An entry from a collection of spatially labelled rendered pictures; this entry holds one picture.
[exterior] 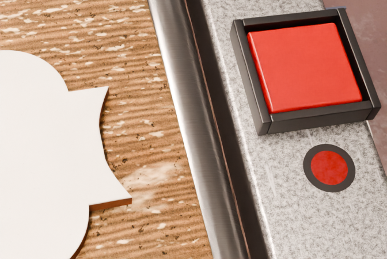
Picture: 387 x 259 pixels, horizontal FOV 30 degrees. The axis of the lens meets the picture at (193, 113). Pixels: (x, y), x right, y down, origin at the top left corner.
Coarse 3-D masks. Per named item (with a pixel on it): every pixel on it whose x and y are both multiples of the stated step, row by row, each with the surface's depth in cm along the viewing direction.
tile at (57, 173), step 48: (0, 96) 40; (48, 96) 40; (96, 96) 40; (0, 144) 38; (48, 144) 38; (96, 144) 39; (0, 192) 37; (48, 192) 37; (96, 192) 37; (0, 240) 36; (48, 240) 36
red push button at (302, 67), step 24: (264, 48) 45; (288, 48) 45; (312, 48) 46; (336, 48) 46; (264, 72) 44; (288, 72) 44; (312, 72) 45; (336, 72) 45; (264, 96) 44; (288, 96) 44; (312, 96) 44; (336, 96) 44; (360, 96) 44
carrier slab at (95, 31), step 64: (0, 0) 44; (64, 0) 45; (128, 0) 45; (64, 64) 42; (128, 64) 43; (128, 128) 41; (128, 192) 39; (192, 192) 39; (128, 256) 37; (192, 256) 37
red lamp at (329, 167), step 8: (320, 152) 43; (328, 152) 44; (312, 160) 43; (320, 160) 43; (328, 160) 43; (336, 160) 43; (312, 168) 43; (320, 168) 43; (328, 168) 43; (336, 168) 43; (344, 168) 43; (320, 176) 43; (328, 176) 43; (336, 176) 43; (344, 176) 43; (328, 184) 42
